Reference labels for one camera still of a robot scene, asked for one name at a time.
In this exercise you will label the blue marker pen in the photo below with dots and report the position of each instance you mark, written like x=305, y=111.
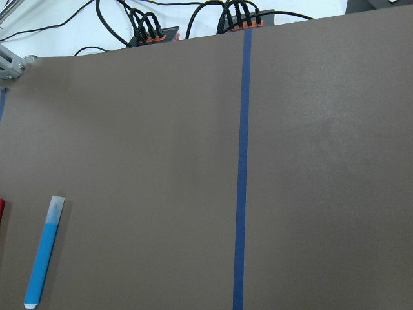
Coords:
x=43, y=254

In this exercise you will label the red capped white marker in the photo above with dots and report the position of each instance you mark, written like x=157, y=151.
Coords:
x=2, y=205

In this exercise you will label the left black orange usb hub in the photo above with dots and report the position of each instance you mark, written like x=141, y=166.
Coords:
x=169, y=35

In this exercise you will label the black orange usb hub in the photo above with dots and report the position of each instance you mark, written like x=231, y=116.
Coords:
x=241, y=21
x=169, y=35

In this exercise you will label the right black orange usb hub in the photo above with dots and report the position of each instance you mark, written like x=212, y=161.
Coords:
x=241, y=21

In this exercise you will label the aluminium frame post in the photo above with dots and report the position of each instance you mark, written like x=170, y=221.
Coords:
x=12, y=65

